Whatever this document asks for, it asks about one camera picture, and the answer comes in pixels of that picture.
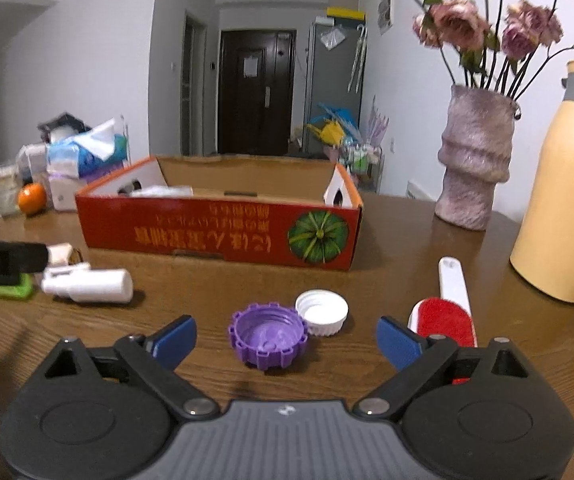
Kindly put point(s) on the white plastic bottle cap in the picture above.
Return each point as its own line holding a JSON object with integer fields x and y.
{"x": 323, "y": 311}

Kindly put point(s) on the yellow thermos jug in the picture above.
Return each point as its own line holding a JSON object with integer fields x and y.
{"x": 543, "y": 254}

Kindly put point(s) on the pink textured ceramic vase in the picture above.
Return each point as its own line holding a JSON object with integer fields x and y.
{"x": 475, "y": 152}

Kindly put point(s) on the red cardboard pumpkin box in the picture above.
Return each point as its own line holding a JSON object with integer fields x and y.
{"x": 253, "y": 209}

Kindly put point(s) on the purple tissue pack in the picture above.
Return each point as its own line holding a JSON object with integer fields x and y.
{"x": 64, "y": 189}

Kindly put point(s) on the dark wooden door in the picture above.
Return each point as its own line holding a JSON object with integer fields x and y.
{"x": 255, "y": 98}

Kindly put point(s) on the green flat object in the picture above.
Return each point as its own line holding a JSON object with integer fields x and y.
{"x": 22, "y": 291}

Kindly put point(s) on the blue tissue pack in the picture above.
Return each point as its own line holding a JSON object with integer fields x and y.
{"x": 85, "y": 153}

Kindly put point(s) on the red white lint brush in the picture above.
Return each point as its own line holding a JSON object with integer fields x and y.
{"x": 450, "y": 313}

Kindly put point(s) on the clear drinking glass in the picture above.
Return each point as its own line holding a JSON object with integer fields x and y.
{"x": 10, "y": 187}

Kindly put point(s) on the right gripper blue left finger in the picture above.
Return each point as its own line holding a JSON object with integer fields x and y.
{"x": 171, "y": 345}

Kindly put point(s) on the dried pink rose bouquet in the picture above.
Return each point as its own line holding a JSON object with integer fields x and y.
{"x": 494, "y": 48}

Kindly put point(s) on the grey refrigerator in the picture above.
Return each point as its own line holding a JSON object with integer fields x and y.
{"x": 335, "y": 61}

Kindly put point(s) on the wire rack with bottles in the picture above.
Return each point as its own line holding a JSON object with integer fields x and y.
{"x": 364, "y": 164}

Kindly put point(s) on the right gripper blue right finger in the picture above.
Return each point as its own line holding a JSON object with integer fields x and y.
{"x": 398, "y": 344}

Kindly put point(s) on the orange fruit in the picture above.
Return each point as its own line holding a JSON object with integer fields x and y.
{"x": 32, "y": 199}

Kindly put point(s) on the small white yellow container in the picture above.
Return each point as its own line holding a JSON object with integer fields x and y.
{"x": 63, "y": 255}

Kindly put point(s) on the black item on stack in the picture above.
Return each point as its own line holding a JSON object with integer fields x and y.
{"x": 61, "y": 127}

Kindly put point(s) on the purple plastic bottle cap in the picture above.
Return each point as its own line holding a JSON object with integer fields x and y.
{"x": 268, "y": 336}

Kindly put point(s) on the white spray bottle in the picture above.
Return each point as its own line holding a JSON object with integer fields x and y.
{"x": 84, "y": 285}

